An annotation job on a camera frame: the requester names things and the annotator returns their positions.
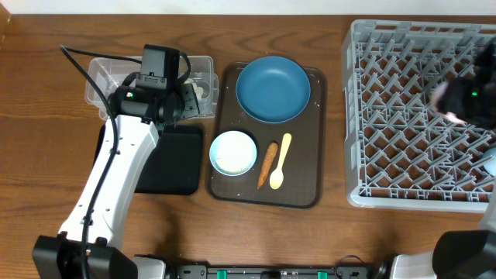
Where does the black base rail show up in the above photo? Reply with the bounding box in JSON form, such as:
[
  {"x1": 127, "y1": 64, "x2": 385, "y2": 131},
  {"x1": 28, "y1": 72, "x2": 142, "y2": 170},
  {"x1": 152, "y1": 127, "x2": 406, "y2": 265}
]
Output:
[{"x1": 133, "y1": 255, "x2": 383, "y2": 279}]

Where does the clear plastic waste bin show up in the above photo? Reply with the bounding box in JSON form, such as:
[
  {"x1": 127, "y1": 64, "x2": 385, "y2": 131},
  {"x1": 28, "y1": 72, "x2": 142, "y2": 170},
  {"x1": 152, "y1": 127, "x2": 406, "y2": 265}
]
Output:
[{"x1": 84, "y1": 56, "x2": 219, "y2": 120}]

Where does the dark blue plate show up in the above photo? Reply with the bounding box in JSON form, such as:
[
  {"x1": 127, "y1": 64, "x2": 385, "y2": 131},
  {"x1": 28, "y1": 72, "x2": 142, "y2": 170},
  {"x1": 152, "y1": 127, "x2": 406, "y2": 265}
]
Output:
[{"x1": 236, "y1": 56, "x2": 312, "y2": 123}]

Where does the pink cup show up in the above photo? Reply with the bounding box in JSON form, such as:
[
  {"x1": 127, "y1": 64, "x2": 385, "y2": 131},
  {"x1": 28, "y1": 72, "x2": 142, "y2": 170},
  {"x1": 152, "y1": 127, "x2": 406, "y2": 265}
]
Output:
[{"x1": 430, "y1": 81, "x2": 467, "y2": 124}]

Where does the dark brown serving tray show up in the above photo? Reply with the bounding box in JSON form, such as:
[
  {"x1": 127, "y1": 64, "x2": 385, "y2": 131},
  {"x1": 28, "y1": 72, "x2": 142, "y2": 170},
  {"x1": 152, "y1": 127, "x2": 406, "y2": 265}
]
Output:
[{"x1": 206, "y1": 62, "x2": 327, "y2": 209}]

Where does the light blue rice bowl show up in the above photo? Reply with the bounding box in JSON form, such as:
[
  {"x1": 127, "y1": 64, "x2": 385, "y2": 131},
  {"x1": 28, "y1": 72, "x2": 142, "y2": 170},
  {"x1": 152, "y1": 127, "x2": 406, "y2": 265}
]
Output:
[{"x1": 208, "y1": 130, "x2": 257, "y2": 177}]

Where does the white paper napkin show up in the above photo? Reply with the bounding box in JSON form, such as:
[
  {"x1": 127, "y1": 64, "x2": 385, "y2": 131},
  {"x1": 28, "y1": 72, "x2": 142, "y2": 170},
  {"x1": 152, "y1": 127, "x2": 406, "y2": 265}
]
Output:
[{"x1": 185, "y1": 78, "x2": 205, "y2": 101}]

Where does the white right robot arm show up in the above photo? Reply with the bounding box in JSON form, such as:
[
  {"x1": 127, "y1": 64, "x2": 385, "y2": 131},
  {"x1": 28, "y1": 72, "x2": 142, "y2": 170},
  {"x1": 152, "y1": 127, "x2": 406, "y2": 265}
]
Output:
[{"x1": 376, "y1": 40, "x2": 495, "y2": 279}]

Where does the orange carrot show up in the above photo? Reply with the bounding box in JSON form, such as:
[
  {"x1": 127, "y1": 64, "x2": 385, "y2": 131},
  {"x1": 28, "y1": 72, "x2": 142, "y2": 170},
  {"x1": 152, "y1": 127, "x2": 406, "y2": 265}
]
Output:
[{"x1": 257, "y1": 142, "x2": 278, "y2": 189}]

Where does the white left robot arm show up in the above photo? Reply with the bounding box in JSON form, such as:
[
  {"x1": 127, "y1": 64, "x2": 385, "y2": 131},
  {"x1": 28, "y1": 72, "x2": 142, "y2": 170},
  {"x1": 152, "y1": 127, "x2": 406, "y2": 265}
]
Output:
[{"x1": 33, "y1": 83, "x2": 203, "y2": 278}]

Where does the light blue cup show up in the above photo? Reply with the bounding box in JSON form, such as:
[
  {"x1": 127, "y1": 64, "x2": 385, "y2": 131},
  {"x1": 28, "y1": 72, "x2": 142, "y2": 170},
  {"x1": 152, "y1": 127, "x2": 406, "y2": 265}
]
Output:
[{"x1": 483, "y1": 148, "x2": 496, "y2": 176}]

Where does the black tray bin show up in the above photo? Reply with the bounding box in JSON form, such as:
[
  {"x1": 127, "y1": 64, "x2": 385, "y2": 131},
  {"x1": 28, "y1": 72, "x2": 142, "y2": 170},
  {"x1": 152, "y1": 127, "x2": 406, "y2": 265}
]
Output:
[{"x1": 93, "y1": 122, "x2": 205, "y2": 196}]

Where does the yellow plastic spoon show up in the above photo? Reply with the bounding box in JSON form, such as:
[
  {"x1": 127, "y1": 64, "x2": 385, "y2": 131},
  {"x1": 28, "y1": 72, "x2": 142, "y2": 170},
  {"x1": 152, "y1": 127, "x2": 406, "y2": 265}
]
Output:
[{"x1": 270, "y1": 133, "x2": 292, "y2": 190}]

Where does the grey dishwasher rack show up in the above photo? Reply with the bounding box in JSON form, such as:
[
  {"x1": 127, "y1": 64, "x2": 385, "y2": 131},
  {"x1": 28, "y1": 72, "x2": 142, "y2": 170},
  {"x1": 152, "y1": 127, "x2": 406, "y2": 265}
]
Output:
[{"x1": 342, "y1": 19, "x2": 495, "y2": 213}]

